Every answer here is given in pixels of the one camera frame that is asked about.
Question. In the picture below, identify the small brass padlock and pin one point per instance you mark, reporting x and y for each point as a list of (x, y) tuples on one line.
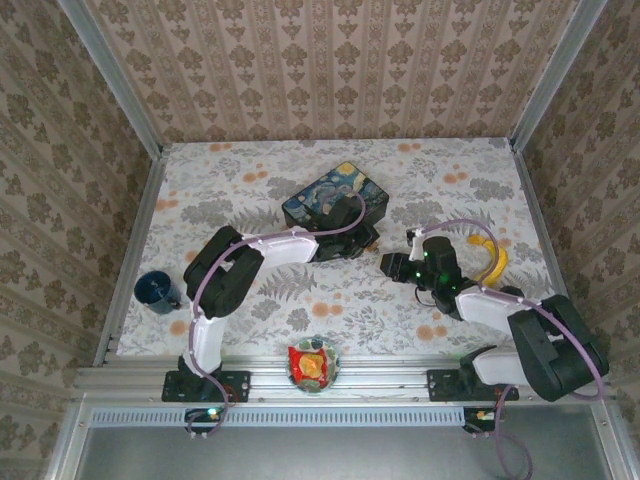
[(373, 246)]

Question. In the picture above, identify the starry night tin box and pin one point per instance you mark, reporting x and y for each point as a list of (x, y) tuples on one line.
[(310, 200)]

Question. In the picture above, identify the black base plate left arm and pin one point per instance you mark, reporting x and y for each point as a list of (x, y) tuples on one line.
[(240, 385)]

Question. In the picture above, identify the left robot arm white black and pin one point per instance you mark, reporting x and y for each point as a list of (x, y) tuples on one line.
[(220, 275)]

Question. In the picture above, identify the black base plate right arm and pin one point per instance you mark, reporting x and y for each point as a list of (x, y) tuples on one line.
[(440, 385)]

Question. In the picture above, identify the floral tablecloth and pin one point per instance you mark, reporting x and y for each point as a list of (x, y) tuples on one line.
[(350, 310)]

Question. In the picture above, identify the yellow banana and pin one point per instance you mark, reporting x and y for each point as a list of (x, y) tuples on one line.
[(502, 262)]

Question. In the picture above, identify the patterned ceramic bowl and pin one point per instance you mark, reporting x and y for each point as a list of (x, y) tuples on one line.
[(327, 350)]

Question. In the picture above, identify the red snack packet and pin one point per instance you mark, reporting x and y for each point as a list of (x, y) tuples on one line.
[(310, 367)]

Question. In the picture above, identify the circuit board with yellow part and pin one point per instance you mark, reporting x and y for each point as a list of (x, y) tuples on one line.
[(480, 417)]

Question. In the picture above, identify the dark blue mug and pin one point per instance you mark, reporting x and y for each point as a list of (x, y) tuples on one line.
[(155, 292)]

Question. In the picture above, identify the grey metal panel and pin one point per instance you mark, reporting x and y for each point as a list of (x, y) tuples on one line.
[(325, 455)]

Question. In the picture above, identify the circuit board with green light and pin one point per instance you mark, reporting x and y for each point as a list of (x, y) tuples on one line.
[(207, 416)]

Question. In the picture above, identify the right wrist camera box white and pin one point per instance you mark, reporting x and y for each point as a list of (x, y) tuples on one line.
[(415, 250)]

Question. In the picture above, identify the aluminium side rail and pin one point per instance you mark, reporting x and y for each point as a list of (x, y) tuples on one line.
[(145, 210), (532, 200)]

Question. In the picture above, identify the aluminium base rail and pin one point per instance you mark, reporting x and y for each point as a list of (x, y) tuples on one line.
[(380, 385)]

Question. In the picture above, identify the aluminium frame post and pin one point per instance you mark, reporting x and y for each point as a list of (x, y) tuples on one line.
[(110, 75), (555, 75)]

